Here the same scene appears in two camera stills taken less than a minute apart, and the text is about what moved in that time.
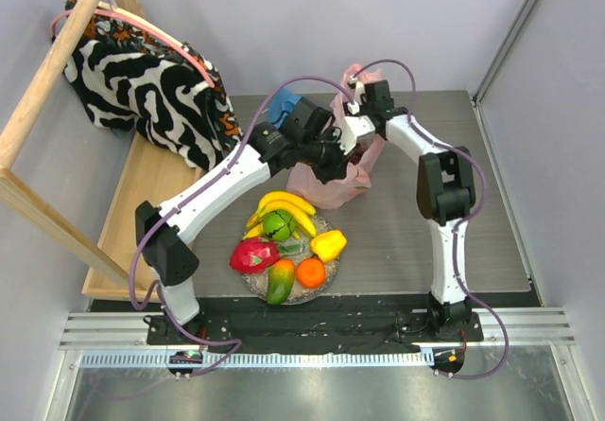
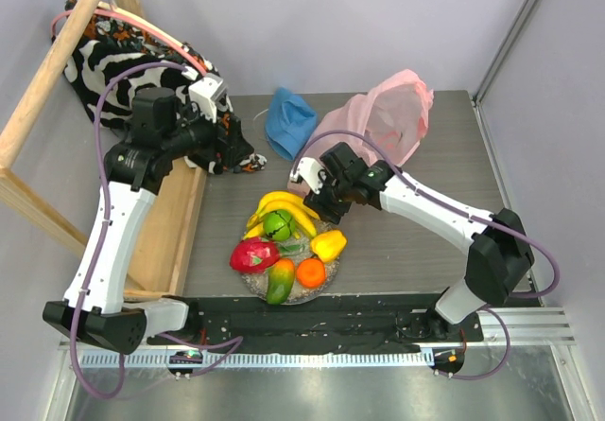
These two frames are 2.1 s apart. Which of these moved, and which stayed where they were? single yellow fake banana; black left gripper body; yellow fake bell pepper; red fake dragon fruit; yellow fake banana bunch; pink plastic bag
Moved: pink plastic bag; black left gripper body
Stayed: yellow fake bell pepper; single yellow fake banana; yellow fake banana bunch; red fake dragon fruit
